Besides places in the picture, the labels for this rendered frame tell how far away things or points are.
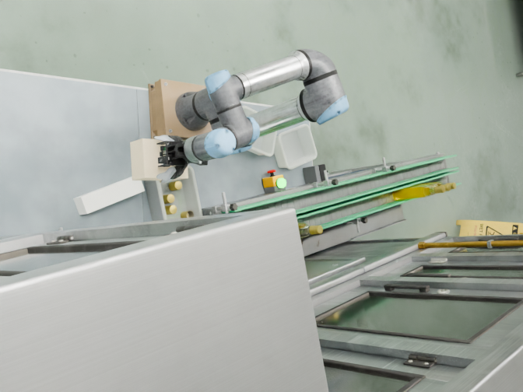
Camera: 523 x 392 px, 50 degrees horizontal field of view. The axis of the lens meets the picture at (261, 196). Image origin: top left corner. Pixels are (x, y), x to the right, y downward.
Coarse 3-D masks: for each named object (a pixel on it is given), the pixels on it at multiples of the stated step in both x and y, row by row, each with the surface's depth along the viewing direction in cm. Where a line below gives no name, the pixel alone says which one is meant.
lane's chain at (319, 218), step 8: (392, 192) 300; (368, 200) 285; (376, 200) 289; (384, 200) 294; (392, 200) 299; (336, 208) 268; (344, 208) 272; (352, 208) 276; (360, 208) 280; (368, 208) 284; (312, 216) 256; (320, 216) 259; (328, 216) 263; (336, 216) 267; (344, 216) 271; (312, 224) 255; (320, 224) 259
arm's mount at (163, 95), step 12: (156, 84) 214; (168, 84) 214; (180, 84) 218; (192, 84) 222; (156, 96) 214; (168, 96) 213; (156, 108) 214; (168, 108) 212; (156, 120) 214; (168, 120) 211; (156, 132) 216; (168, 132) 210; (180, 132) 214; (192, 132) 218; (204, 132) 222
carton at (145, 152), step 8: (136, 144) 174; (144, 144) 172; (152, 144) 173; (136, 152) 174; (144, 152) 171; (152, 152) 173; (136, 160) 174; (144, 160) 171; (152, 160) 173; (136, 168) 174; (144, 168) 171; (152, 168) 173; (160, 168) 175; (136, 176) 174; (144, 176) 171; (152, 176) 172; (184, 176) 181
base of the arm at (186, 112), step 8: (184, 96) 216; (192, 96) 210; (176, 104) 214; (184, 104) 211; (192, 104) 209; (176, 112) 214; (184, 112) 211; (192, 112) 210; (184, 120) 214; (192, 120) 212; (200, 120) 212; (208, 120) 212; (192, 128) 216; (200, 128) 218
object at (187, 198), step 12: (192, 168) 218; (156, 180) 207; (180, 180) 222; (192, 180) 218; (168, 192) 218; (180, 192) 222; (192, 192) 219; (168, 204) 217; (180, 204) 221; (192, 204) 220; (168, 216) 217; (180, 216) 221
